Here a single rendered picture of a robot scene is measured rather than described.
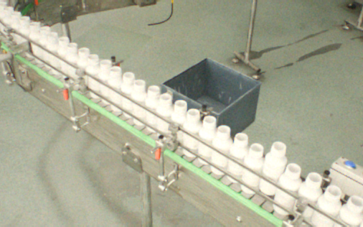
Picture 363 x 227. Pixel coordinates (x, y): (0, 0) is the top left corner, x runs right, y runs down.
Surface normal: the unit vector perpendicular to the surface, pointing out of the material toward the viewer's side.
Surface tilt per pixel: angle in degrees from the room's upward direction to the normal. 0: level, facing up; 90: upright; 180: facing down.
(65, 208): 0
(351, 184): 70
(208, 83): 90
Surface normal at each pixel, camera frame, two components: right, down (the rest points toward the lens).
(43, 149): 0.07, -0.78
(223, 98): -0.61, 0.46
